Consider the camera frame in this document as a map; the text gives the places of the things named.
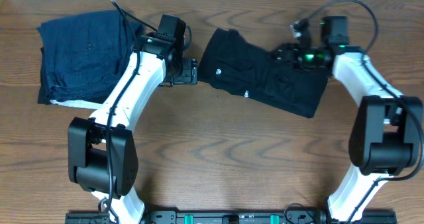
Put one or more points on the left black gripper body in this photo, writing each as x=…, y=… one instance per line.
x=185, y=71

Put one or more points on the folded white garment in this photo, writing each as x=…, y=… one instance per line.
x=77, y=104

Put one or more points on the folded black garment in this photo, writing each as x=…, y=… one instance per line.
x=47, y=97

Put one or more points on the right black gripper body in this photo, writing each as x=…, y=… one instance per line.
x=281, y=54

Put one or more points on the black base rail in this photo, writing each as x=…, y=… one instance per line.
x=232, y=217

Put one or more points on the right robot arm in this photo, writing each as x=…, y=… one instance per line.
x=386, y=142

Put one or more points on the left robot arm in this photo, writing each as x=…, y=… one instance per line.
x=102, y=156

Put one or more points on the black polo shirt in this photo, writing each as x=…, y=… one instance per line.
x=232, y=64

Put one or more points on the folded dark blue garment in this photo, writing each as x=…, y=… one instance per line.
x=87, y=52

